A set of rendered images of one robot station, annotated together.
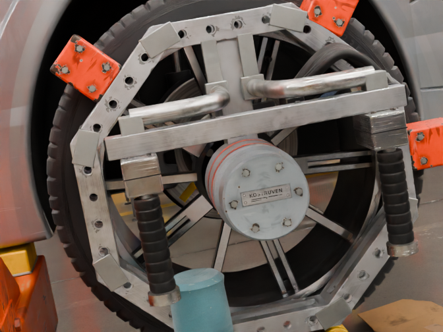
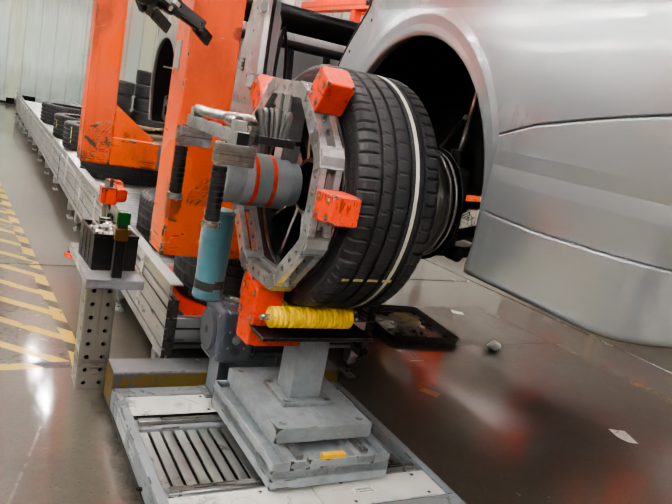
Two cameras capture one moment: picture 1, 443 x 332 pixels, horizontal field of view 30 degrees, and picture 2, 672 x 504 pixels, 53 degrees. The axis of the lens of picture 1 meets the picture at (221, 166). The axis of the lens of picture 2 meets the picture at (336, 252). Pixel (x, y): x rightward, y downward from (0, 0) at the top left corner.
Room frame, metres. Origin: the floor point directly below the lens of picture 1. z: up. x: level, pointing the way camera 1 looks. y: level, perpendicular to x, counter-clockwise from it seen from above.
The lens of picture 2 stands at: (0.77, -1.77, 1.07)
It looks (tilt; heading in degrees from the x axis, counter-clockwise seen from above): 12 degrees down; 66
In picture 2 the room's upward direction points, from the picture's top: 11 degrees clockwise
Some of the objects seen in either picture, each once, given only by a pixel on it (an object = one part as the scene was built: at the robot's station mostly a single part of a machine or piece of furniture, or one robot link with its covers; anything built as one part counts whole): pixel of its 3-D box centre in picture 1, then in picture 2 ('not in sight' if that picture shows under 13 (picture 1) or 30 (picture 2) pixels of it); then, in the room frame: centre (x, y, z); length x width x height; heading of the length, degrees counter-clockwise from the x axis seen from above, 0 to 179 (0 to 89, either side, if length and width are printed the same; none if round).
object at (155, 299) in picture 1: (155, 246); (178, 170); (1.09, 0.11, 0.83); 0.04 x 0.04 x 0.16
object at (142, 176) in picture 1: (140, 171); (194, 135); (1.12, 0.11, 0.93); 0.09 x 0.05 x 0.05; 6
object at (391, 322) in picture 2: not in sight; (404, 323); (2.60, 1.29, 0.02); 0.52 x 0.42 x 0.04; 90
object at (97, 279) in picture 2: not in sight; (104, 264); (0.96, 0.48, 0.44); 0.43 x 0.17 x 0.03; 96
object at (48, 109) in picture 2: not in sight; (70, 116); (0.91, 7.13, 0.39); 0.66 x 0.66 x 0.24
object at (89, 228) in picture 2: not in sight; (108, 242); (0.96, 0.46, 0.52); 0.20 x 0.14 x 0.13; 100
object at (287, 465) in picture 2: not in sight; (294, 425); (1.51, -0.04, 0.13); 0.50 x 0.36 x 0.10; 96
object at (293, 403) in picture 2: not in sight; (303, 364); (1.51, -0.02, 0.32); 0.40 x 0.30 x 0.28; 96
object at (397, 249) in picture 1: (395, 198); (215, 194); (1.12, -0.23, 0.83); 0.04 x 0.04 x 0.16
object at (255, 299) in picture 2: not in sight; (271, 311); (1.38, -0.03, 0.48); 0.16 x 0.12 x 0.17; 6
